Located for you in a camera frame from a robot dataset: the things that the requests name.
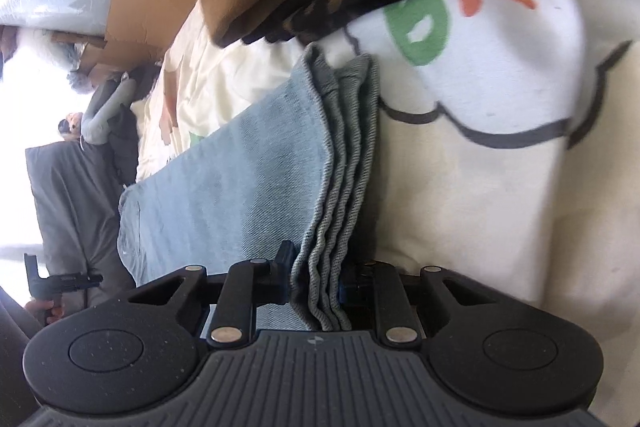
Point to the light blue denim pants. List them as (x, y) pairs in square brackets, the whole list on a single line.
[(225, 182)]

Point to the cream bear print blanket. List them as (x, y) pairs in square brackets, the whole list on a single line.
[(475, 217)]

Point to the person's left hand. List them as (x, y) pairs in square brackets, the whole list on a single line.
[(42, 309)]

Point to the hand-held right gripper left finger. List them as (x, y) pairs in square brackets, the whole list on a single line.
[(282, 272)]

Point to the black garment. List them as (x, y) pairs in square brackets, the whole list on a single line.
[(125, 147)]

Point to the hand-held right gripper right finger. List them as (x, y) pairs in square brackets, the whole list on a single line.
[(357, 289)]

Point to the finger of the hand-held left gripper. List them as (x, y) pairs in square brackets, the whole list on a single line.
[(82, 282)]

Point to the light grey-green garment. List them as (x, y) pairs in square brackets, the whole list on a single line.
[(100, 117)]

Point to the brown teddy bear toy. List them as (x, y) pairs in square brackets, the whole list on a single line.
[(72, 124)]

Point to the dark grey garment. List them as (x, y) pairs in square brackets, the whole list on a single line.
[(75, 217)]

